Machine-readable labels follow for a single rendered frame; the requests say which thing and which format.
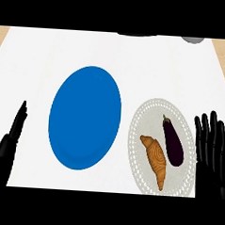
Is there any grey round object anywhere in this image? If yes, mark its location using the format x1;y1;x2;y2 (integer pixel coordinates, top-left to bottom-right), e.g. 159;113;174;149
180;37;205;45

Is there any white lace placemat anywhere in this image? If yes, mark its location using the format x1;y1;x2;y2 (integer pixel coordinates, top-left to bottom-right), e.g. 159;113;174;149
124;97;201;199

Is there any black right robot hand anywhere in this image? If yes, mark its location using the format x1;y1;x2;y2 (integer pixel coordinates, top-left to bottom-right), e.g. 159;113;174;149
188;109;225;201

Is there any golden brown croissant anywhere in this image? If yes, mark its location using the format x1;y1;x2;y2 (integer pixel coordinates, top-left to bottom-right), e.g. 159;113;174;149
137;134;169;192

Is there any dark purple eggplant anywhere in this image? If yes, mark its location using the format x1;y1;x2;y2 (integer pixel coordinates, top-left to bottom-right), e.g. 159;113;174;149
159;114;187;168

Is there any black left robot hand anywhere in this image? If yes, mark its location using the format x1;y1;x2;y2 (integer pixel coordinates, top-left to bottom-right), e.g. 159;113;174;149
0;98;29;188

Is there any blue oval plate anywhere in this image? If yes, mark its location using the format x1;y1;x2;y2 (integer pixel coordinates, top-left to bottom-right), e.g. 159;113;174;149
45;62;124;173

